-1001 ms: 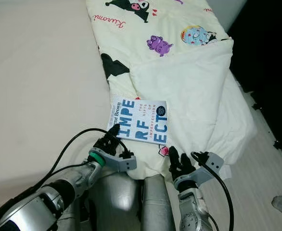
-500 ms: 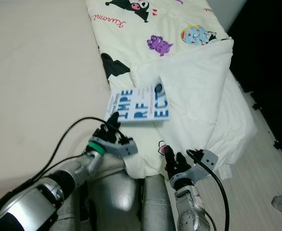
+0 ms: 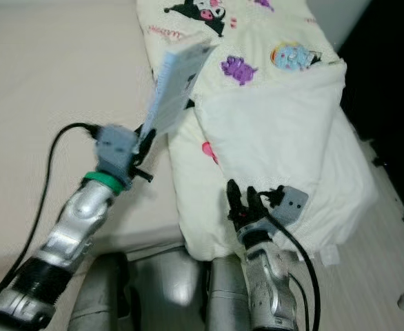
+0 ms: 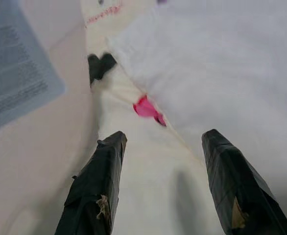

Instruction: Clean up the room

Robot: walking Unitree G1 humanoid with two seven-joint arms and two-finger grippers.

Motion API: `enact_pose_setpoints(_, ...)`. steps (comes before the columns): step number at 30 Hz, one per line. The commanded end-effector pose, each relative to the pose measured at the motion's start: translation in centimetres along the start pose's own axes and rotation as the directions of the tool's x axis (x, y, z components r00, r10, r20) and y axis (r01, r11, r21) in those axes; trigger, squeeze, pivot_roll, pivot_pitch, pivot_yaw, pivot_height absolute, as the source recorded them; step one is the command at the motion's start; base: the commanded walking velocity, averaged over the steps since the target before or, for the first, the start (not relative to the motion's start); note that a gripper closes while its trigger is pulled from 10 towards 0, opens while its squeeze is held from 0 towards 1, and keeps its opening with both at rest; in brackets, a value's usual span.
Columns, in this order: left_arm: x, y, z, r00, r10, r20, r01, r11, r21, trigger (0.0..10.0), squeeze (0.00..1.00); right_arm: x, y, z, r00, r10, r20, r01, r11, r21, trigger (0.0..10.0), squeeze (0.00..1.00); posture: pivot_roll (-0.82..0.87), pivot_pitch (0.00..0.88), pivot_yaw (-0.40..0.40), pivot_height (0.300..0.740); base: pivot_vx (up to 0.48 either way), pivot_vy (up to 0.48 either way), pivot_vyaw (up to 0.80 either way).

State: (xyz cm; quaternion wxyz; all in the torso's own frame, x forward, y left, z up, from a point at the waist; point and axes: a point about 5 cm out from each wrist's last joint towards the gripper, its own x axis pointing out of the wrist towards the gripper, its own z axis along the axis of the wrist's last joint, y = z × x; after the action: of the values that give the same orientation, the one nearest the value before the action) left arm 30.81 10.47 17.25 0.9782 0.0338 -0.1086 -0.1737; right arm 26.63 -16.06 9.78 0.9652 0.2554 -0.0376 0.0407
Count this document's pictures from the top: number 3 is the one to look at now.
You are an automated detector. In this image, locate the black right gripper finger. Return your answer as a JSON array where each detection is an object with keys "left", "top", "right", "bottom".
[
  {"left": 227, "top": 179, "right": 246, "bottom": 222},
  {"left": 244, "top": 184, "right": 265, "bottom": 219}
]

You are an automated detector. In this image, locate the white book blue lettering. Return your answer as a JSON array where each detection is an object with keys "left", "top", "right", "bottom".
[{"left": 140, "top": 33, "right": 216, "bottom": 139}]

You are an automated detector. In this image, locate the cream cartoon print blanket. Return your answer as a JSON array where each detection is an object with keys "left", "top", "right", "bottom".
[{"left": 137, "top": 0, "right": 378, "bottom": 263}]

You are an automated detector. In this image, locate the grey robot right leg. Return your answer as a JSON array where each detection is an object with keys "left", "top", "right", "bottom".
[{"left": 205, "top": 255, "right": 251, "bottom": 331}]

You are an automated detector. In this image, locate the cream bed mattress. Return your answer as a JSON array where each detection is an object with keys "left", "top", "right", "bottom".
[{"left": 0, "top": 7, "right": 189, "bottom": 290}]

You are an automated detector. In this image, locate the black wardrobe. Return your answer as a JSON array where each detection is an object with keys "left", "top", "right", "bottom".
[{"left": 340, "top": 0, "right": 404, "bottom": 208}]

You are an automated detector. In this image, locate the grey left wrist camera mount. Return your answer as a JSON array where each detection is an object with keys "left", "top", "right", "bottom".
[{"left": 95, "top": 124, "right": 141, "bottom": 190}]

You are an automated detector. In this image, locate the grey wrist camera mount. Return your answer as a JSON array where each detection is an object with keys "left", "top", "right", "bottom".
[
  {"left": 261, "top": 185, "right": 310, "bottom": 228},
  {"left": 95, "top": 124, "right": 141, "bottom": 190}
]

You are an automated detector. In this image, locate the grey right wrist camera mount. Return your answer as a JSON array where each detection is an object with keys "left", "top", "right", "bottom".
[{"left": 261, "top": 185, "right": 310, "bottom": 228}]

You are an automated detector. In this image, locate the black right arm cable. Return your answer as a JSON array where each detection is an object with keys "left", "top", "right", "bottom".
[{"left": 261, "top": 193, "right": 320, "bottom": 331}]

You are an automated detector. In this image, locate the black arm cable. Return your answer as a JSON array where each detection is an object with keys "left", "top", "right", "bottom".
[
  {"left": 0, "top": 123, "right": 103, "bottom": 325},
  {"left": 261, "top": 193, "right": 320, "bottom": 331}
]

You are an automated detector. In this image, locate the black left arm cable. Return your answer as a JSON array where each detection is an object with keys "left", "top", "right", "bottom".
[{"left": 0, "top": 123, "right": 103, "bottom": 325}]

